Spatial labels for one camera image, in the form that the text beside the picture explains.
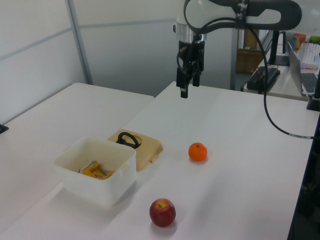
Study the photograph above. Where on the black table clamp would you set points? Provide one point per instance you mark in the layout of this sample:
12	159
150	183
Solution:
3	128

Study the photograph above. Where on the black monitor stand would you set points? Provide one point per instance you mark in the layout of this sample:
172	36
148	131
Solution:
275	50

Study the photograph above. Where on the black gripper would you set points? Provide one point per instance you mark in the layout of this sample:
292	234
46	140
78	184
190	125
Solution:
197	51

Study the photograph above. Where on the red apple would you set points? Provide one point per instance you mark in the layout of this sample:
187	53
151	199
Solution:
162	213

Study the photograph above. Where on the black electronics box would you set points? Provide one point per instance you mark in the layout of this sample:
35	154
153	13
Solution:
262	77

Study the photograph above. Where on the grey partition post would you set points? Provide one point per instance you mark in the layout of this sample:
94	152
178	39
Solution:
80	42

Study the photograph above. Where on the brown wooden box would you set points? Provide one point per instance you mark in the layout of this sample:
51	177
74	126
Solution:
247	61

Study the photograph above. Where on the orange mandarin fruit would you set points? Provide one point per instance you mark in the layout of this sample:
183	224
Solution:
197	151

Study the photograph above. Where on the yellow C-clamp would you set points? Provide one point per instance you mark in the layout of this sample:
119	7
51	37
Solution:
93	171

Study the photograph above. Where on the white keyboard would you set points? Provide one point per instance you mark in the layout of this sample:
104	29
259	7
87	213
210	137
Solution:
311	55

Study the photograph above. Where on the silver laptop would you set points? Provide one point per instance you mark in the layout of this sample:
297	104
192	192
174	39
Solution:
296	70

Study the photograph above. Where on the black camera pole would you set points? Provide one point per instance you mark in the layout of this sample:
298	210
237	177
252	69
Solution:
316	95

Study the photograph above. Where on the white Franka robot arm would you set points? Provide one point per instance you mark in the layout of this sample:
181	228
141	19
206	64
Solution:
265	10

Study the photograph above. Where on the white plastic container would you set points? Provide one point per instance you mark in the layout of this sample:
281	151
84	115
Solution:
100	185

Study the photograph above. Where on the beige container lid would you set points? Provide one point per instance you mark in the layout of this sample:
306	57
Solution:
147	150

